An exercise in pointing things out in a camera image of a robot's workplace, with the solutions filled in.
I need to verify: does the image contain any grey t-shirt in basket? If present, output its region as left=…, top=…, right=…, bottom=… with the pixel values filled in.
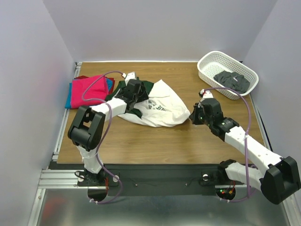
left=214, top=71, right=250, bottom=94

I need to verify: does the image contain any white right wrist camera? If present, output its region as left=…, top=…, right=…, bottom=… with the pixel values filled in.
left=199, top=89, right=213, bottom=102

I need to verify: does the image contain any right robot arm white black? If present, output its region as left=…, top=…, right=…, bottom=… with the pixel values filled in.
left=190, top=98, right=301, bottom=204

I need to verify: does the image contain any blue folded t-shirt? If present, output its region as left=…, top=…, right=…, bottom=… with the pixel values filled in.
left=64, top=79, right=113, bottom=109

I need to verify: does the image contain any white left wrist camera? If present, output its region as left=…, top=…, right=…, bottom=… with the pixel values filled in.
left=122, top=72, right=136, bottom=81

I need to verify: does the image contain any white and green t-shirt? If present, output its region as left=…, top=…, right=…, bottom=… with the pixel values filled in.
left=119, top=80, right=190, bottom=127

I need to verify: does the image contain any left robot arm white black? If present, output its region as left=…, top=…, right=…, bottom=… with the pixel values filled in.
left=68, top=79, right=151, bottom=186

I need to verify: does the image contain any dark red folded t-shirt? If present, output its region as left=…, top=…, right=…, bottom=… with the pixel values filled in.
left=76, top=75, right=115, bottom=94

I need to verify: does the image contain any pink folded t-shirt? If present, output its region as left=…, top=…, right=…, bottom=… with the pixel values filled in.
left=70, top=75, right=109, bottom=109

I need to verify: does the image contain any aluminium frame rail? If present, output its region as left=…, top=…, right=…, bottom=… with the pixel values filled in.
left=29, top=61, right=301, bottom=226

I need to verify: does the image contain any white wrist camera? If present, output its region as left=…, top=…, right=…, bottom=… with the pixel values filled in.
left=199, top=89, right=213, bottom=102
left=122, top=72, right=136, bottom=81

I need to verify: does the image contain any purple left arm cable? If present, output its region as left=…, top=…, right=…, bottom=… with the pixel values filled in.
left=81, top=71, right=129, bottom=204

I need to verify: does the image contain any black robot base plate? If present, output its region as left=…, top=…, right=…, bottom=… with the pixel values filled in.
left=77, top=163, right=245, bottom=196

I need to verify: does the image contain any white perforated laundry basket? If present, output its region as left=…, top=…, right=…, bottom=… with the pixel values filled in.
left=197, top=51, right=259, bottom=100

